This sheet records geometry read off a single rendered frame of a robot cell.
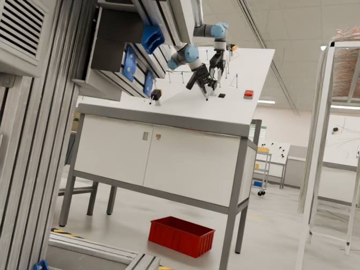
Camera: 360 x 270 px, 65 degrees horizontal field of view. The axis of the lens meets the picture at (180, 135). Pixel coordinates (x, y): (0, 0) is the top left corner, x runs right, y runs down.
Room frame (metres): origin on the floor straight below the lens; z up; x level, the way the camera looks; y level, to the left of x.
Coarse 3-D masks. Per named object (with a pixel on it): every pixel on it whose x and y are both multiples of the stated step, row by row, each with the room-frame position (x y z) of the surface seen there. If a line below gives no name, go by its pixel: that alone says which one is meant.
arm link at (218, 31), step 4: (208, 24) 1.61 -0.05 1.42; (216, 24) 1.56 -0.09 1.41; (208, 28) 1.60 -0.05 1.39; (212, 28) 1.57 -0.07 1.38; (216, 28) 1.57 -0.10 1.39; (220, 28) 1.56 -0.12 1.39; (224, 28) 1.63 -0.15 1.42; (208, 32) 1.60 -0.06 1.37; (212, 32) 1.58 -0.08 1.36; (216, 32) 1.57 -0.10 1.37; (220, 32) 1.57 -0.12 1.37; (224, 32) 1.60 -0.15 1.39; (208, 36) 1.63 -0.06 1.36; (212, 36) 1.62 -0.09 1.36; (216, 36) 1.58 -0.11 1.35; (220, 36) 1.59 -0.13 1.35
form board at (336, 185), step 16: (336, 128) 4.07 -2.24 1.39; (352, 128) 4.11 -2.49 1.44; (336, 144) 3.98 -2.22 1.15; (352, 144) 3.91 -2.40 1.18; (336, 160) 3.79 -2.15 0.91; (352, 160) 3.73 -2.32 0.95; (336, 176) 3.72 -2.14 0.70; (352, 176) 3.63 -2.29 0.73; (320, 192) 3.79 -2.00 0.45; (336, 192) 3.71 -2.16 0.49; (352, 192) 3.62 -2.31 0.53
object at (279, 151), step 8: (264, 144) 10.47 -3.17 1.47; (272, 144) 10.42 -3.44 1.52; (280, 144) 10.39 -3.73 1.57; (288, 144) 10.29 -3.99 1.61; (272, 152) 10.22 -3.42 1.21; (280, 152) 10.12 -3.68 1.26; (256, 160) 10.13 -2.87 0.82; (264, 160) 10.00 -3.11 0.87; (272, 160) 9.96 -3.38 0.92; (280, 160) 9.87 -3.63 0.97; (264, 168) 9.99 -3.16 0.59; (272, 168) 9.86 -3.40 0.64; (280, 168) 9.74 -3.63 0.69; (272, 176) 9.83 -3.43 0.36; (280, 176) 9.72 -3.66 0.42; (280, 184) 9.68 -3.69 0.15
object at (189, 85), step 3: (195, 72) 1.62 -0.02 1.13; (198, 72) 1.61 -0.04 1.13; (192, 75) 1.64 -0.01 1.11; (195, 75) 1.61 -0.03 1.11; (198, 75) 1.61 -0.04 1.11; (192, 78) 1.62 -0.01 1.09; (195, 78) 1.61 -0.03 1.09; (189, 81) 1.64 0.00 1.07; (192, 81) 1.62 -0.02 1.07; (195, 81) 1.62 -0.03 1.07; (186, 84) 1.65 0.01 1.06; (189, 84) 1.62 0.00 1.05; (192, 84) 1.62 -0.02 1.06; (186, 87) 1.64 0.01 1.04; (189, 87) 1.63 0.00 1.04
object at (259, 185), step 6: (258, 150) 6.38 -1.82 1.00; (264, 150) 6.32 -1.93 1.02; (270, 156) 6.62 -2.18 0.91; (270, 162) 6.61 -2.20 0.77; (258, 168) 6.63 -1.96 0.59; (264, 174) 6.19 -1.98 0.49; (252, 186) 6.28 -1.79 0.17; (258, 186) 6.23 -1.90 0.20; (264, 186) 6.64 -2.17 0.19; (258, 192) 6.23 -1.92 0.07; (264, 192) 6.59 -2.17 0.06
